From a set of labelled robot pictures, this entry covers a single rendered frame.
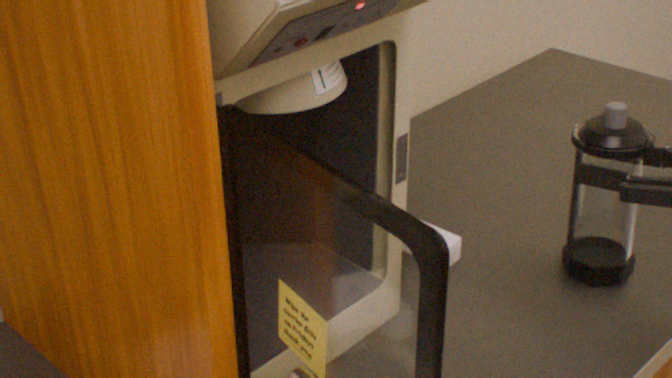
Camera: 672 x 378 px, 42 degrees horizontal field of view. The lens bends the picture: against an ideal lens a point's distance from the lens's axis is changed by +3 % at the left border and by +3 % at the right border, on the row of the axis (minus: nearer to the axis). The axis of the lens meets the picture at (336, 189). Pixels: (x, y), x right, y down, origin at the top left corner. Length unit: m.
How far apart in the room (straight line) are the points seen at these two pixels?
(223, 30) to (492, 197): 0.86
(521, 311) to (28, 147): 0.71
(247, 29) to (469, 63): 1.28
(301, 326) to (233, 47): 0.27
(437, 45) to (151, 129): 1.17
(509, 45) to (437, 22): 0.32
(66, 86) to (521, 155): 1.03
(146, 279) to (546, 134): 1.07
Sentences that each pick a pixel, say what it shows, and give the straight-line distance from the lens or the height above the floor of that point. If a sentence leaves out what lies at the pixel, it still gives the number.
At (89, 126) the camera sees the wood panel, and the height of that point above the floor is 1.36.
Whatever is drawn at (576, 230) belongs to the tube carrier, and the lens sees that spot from 1.31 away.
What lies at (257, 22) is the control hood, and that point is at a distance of 0.72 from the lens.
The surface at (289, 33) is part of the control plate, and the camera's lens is 0.77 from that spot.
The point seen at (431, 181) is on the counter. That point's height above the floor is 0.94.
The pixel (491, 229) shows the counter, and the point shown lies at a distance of 1.44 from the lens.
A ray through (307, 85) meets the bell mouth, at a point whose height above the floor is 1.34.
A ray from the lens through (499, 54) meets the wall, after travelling 2.07.
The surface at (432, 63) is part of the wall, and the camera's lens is 1.85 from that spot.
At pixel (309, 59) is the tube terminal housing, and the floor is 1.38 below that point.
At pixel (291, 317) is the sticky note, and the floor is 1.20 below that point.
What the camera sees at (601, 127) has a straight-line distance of 1.25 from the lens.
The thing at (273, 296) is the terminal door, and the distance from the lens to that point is 0.84.
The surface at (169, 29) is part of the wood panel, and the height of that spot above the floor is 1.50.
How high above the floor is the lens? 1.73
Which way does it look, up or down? 31 degrees down
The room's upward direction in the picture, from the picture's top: straight up
